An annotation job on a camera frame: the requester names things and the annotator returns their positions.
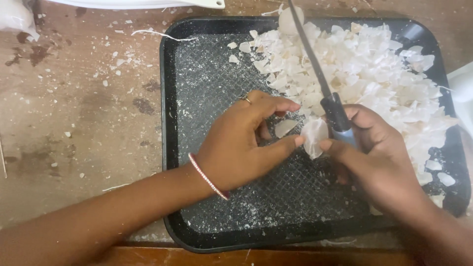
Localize thin white shell piece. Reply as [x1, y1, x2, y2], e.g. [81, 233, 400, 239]
[300, 117, 330, 160]

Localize round white egg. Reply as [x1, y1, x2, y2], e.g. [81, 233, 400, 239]
[278, 5, 306, 36]

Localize heap of white shell pieces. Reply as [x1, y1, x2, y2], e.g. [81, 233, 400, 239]
[227, 21, 459, 208]

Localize scattered white shell crumbs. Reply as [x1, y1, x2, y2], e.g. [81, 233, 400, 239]
[22, 7, 160, 179]

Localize white container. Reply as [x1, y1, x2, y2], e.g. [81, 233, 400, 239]
[446, 62, 473, 140]

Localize white thread strip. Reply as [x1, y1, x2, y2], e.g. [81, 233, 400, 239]
[131, 29, 199, 42]

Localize black textured tray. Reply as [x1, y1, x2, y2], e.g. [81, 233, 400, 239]
[160, 16, 472, 254]

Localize person's right hand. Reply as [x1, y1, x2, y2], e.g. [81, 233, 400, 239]
[319, 104, 426, 219]

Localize clear plastic bag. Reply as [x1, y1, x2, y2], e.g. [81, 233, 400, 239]
[0, 0, 41, 42]

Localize thin wooden stick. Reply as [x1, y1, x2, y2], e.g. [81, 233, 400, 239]
[0, 136, 7, 179]

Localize white flat plate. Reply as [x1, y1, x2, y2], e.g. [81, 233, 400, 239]
[46, 0, 226, 10]

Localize pink beaded bracelet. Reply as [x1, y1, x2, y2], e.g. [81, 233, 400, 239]
[188, 152, 231, 201]

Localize person's left hand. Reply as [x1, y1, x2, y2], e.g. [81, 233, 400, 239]
[190, 90, 306, 198]

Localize small white shell fragment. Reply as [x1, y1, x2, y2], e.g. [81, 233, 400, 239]
[274, 119, 299, 139]

